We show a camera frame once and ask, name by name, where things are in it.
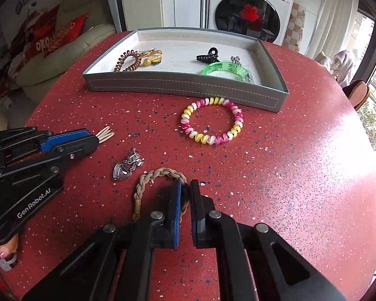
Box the brown chair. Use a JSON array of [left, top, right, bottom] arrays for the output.
[[343, 80, 371, 111]]

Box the green translucent bangle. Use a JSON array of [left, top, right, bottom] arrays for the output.
[[201, 62, 253, 84]]

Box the red flower door decoration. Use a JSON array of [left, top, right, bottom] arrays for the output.
[[241, 4, 260, 22]]

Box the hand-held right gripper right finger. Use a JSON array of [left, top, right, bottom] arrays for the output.
[[190, 179, 348, 301]]

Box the white cabinet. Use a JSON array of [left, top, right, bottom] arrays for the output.
[[113, 0, 209, 32]]

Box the pink yellow spiral hair tie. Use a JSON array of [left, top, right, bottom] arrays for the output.
[[181, 97, 244, 145]]

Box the brown spiral hair tie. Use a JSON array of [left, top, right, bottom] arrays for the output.
[[114, 50, 143, 72]]

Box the person's left hand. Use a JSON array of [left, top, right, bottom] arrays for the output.
[[0, 235, 20, 259]]

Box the yellow cord bracelet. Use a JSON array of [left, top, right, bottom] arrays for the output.
[[141, 50, 164, 68]]

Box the silver heart pendant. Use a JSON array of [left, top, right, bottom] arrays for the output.
[[113, 155, 145, 181]]

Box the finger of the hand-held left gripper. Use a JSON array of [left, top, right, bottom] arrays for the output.
[[0, 127, 96, 164], [0, 135, 100, 183]]

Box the red printed cushion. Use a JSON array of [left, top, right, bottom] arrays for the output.
[[24, 6, 61, 57]]

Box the beige knot hair clip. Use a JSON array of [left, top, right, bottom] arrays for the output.
[[96, 126, 115, 142]]

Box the grey jewelry tray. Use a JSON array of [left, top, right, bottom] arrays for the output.
[[82, 28, 290, 113]]

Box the beige braided bracelet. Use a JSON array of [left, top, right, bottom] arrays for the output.
[[132, 168, 190, 223]]

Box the cream sofa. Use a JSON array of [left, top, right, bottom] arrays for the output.
[[16, 0, 116, 101]]

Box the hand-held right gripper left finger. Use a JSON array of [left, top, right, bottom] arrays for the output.
[[22, 179, 184, 301]]

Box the small red cushion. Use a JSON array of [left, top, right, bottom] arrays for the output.
[[55, 13, 88, 46]]

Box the black hair claw clip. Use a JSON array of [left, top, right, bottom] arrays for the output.
[[196, 47, 221, 64]]

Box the white curtain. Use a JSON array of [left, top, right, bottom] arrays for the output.
[[304, 0, 359, 60]]

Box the white towel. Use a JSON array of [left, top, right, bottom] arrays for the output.
[[313, 49, 355, 87]]

